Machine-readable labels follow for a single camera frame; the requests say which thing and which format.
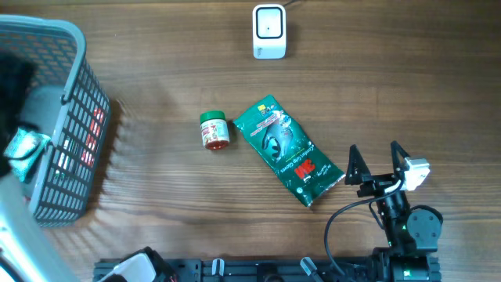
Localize light green wipes packet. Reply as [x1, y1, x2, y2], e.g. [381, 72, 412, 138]
[3, 128, 51, 183]

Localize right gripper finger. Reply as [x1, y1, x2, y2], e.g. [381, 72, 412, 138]
[344, 144, 371, 186]
[391, 140, 409, 179]

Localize red tissue packet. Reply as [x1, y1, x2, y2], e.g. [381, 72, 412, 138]
[81, 107, 104, 168]

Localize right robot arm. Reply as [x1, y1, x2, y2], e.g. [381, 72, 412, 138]
[345, 141, 444, 282]

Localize white barcode scanner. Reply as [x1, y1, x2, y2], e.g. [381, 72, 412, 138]
[252, 4, 287, 60]

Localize green 3M gloves package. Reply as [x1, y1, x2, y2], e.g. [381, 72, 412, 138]
[234, 95, 345, 207]

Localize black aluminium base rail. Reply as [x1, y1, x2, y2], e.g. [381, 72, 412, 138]
[92, 256, 442, 282]

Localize grey plastic shopping basket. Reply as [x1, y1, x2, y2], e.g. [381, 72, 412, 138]
[1, 14, 111, 227]

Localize green lid spice jar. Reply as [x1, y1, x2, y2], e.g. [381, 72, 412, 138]
[200, 110, 230, 150]

